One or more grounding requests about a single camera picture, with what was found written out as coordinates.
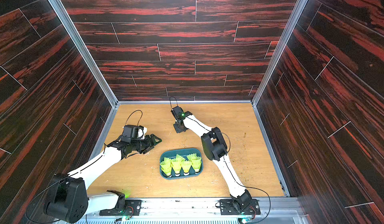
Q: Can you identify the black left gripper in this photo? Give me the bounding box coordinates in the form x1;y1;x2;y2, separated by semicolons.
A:
130;133;162;153

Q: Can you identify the yellow shuttlecock two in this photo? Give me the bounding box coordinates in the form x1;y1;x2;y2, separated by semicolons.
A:
175;154;185;162

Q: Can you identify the yellow shuttlecock eight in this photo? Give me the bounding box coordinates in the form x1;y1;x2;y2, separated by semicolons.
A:
160;158;172;178

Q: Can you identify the yellow shuttlecock three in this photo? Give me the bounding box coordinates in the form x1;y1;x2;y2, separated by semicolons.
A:
187;153;198;162

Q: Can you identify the yellow shuttlecock nine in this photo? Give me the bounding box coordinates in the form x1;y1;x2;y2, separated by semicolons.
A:
171;159;182;177

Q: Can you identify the yellow shuttlecock one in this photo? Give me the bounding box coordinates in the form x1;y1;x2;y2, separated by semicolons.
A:
191;157;202;174

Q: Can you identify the yellow shuttlecock four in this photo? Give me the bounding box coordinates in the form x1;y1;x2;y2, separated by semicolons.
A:
181;160;192;176

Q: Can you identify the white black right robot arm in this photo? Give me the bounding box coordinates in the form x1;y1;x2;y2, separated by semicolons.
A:
171;106;252;214

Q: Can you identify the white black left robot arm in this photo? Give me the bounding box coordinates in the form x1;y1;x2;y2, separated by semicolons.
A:
43;134;162;224

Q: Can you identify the teal plastic storage tray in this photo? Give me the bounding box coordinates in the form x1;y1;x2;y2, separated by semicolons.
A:
160;148;203;180

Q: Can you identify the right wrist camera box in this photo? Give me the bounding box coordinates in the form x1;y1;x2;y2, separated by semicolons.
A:
171;106;184;120

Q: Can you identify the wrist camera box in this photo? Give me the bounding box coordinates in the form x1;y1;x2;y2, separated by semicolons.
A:
121;125;147;143
171;106;184;120

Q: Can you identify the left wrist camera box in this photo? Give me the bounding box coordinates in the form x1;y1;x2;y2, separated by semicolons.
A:
121;125;147;143

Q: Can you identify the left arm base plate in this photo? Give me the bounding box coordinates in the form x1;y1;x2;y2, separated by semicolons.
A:
99;199;142;217

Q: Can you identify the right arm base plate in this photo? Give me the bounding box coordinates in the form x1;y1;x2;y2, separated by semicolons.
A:
217;199;261;216

